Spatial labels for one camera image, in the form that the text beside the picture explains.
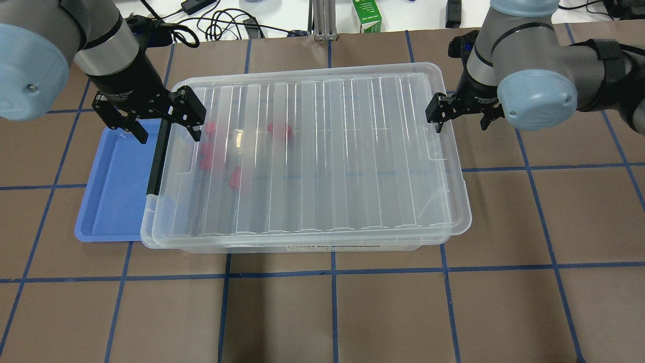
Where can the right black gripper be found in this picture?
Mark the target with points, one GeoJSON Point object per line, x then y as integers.
{"type": "Point", "coordinates": [476, 94]}

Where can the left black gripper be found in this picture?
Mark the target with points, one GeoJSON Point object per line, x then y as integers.
{"type": "Point", "coordinates": [130, 84]}

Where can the red block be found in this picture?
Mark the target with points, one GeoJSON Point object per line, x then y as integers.
{"type": "Point", "coordinates": [280, 131]}
{"type": "Point", "coordinates": [234, 182]}

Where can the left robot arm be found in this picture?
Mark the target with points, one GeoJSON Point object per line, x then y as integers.
{"type": "Point", "coordinates": [42, 39]}

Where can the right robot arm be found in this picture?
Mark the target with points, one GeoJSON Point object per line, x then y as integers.
{"type": "Point", "coordinates": [514, 68]}

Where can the blue plastic tray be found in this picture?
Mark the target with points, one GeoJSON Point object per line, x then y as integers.
{"type": "Point", "coordinates": [113, 204]}

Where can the clear plastic storage box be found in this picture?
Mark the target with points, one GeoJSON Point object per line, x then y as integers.
{"type": "Point", "coordinates": [302, 237]}

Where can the black power adapter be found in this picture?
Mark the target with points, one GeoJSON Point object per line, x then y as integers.
{"type": "Point", "coordinates": [191, 7]}

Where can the green white carton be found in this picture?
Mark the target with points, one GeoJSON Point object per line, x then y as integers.
{"type": "Point", "coordinates": [367, 16]}

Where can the black box latch handle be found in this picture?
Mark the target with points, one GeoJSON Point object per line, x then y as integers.
{"type": "Point", "coordinates": [157, 167]}

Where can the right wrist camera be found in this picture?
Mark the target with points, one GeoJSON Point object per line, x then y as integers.
{"type": "Point", "coordinates": [462, 45]}

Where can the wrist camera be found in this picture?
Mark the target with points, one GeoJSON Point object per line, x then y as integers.
{"type": "Point", "coordinates": [150, 32]}
{"type": "Point", "coordinates": [462, 45]}

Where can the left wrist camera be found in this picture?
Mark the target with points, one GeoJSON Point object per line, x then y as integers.
{"type": "Point", "coordinates": [150, 32]}

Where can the aluminium frame post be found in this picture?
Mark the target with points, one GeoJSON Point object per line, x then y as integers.
{"type": "Point", "coordinates": [322, 20]}

